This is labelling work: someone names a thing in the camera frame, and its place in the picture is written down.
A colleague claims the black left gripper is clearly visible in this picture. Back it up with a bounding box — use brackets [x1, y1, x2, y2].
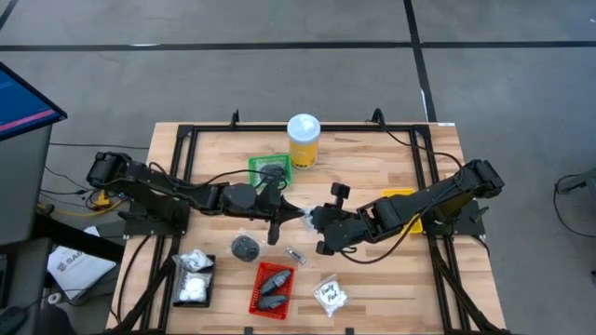
[222, 179, 307, 247]

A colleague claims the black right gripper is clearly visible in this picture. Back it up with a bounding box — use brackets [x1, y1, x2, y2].
[307, 183, 373, 256]

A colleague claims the dark grey deodorant bottle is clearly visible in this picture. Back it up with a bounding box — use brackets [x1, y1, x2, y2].
[255, 294, 290, 313]
[259, 268, 293, 296]

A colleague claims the green plastic slotted basket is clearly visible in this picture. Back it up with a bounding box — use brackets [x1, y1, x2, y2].
[247, 154, 294, 188]

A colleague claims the yellow wipes canister white lid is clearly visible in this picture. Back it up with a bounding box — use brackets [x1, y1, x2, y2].
[286, 113, 322, 170]

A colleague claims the yellow plastic slotted basket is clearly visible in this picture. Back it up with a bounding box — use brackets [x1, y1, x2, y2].
[380, 187, 425, 235]

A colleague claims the red plastic slotted basket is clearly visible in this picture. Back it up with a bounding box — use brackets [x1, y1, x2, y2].
[248, 261, 296, 321]

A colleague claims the black plastic slotted basket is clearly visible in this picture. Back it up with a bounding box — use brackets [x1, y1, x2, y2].
[172, 253, 216, 309]

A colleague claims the black desk bar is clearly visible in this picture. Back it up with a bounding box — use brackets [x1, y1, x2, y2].
[30, 212, 126, 264]

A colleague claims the white printed manual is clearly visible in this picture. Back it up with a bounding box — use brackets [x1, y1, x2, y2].
[46, 225, 117, 302]

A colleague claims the dark grey chair seat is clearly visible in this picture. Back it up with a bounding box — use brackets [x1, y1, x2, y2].
[0, 236, 52, 311]

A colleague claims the blue screen monitor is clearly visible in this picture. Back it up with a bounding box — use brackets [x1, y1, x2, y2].
[0, 61, 68, 141]

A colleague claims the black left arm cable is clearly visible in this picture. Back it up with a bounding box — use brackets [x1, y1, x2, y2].
[147, 161, 286, 190]

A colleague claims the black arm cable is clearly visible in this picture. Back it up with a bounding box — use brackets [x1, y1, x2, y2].
[342, 118, 467, 265]
[147, 161, 286, 190]

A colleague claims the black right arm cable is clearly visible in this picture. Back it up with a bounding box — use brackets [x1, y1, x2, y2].
[342, 118, 467, 265]

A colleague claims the black aluminium table frame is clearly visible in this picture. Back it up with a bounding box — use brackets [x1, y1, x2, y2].
[111, 107, 511, 335]

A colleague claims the yellow cable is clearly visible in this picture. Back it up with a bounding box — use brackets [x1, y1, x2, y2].
[36, 192, 123, 219]

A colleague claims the thin black floor cable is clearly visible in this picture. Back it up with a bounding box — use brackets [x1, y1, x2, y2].
[48, 141, 150, 152]

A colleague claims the black floor cable loop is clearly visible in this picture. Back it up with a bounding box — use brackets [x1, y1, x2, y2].
[552, 173, 596, 239]

